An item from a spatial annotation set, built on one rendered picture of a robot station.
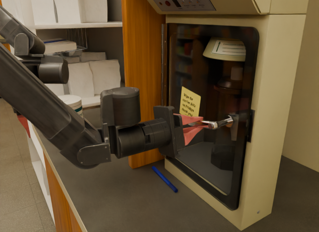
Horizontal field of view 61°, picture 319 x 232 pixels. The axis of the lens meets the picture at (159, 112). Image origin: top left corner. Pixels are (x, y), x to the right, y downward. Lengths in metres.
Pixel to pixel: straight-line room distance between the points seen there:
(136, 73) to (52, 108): 0.38
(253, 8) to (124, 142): 0.31
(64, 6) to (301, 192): 1.42
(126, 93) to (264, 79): 0.26
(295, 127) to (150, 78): 0.53
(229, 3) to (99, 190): 0.58
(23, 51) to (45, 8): 0.99
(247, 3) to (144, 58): 0.38
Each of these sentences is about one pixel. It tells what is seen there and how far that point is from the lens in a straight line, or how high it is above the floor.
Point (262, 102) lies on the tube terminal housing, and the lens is 0.56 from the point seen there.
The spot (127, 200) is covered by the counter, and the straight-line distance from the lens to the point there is 0.76.
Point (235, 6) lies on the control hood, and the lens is 0.52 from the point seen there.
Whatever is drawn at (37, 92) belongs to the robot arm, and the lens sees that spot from 0.46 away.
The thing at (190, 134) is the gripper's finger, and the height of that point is 1.18.
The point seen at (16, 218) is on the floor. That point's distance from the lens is 2.36.
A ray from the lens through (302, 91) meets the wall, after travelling 1.00.
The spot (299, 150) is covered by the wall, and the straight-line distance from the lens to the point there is 1.05.
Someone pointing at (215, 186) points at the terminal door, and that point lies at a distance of 0.68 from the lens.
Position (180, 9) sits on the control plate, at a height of 1.42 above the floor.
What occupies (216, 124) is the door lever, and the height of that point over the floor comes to 1.20.
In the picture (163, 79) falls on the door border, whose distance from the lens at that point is 0.76.
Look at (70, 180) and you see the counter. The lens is 0.87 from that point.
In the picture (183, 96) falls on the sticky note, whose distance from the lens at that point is 0.69.
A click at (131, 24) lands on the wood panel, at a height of 1.38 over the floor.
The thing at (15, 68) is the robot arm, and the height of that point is 1.34.
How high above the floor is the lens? 1.41
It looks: 20 degrees down
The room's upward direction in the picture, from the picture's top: straight up
